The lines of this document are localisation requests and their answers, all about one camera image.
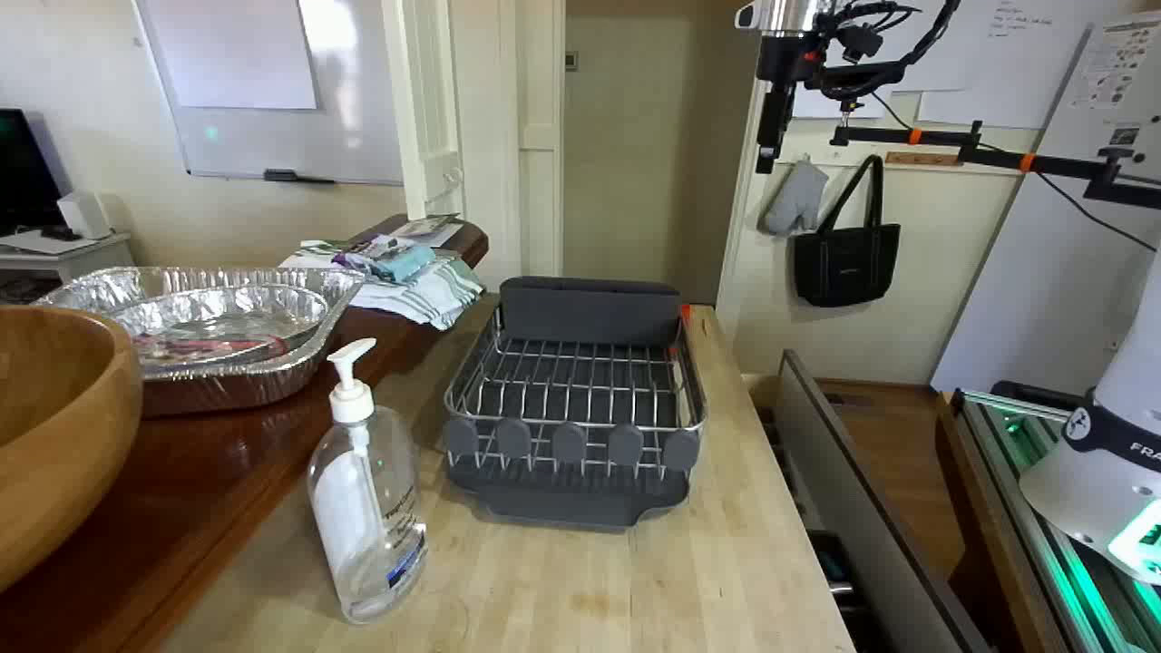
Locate aluminium profile robot stand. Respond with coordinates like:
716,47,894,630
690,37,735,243
946,385,1161,653

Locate grey dish drying rack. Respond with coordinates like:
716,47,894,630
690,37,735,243
436,272,710,534

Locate dark wooden side table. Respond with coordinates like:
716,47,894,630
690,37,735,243
0,212,495,653

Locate black camera pole orange clips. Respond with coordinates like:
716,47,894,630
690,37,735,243
832,119,1161,211

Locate aluminium foil tray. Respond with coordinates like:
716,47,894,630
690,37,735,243
34,261,365,385

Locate cream interior door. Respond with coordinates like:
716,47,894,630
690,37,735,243
559,9,696,286

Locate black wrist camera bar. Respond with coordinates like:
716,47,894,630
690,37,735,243
826,52,927,96

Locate black tote bag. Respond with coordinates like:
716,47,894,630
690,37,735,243
792,151,905,307

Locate teal folded cloth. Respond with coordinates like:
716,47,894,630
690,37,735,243
330,235,442,286

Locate small white box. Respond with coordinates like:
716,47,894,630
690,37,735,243
51,188,115,243

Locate grey oven mitt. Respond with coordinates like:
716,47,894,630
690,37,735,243
755,154,836,240

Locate large leaning white board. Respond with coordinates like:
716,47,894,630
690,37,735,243
927,9,1161,402

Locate black computer monitor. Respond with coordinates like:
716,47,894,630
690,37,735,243
0,105,67,240

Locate wall whiteboard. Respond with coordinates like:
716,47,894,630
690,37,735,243
127,0,408,188

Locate large wooden bowl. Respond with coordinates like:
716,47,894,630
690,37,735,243
0,302,145,596

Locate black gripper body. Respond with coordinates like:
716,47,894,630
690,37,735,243
757,30,832,125

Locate clear pump sanitizer bottle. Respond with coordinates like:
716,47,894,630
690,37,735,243
304,333,432,626

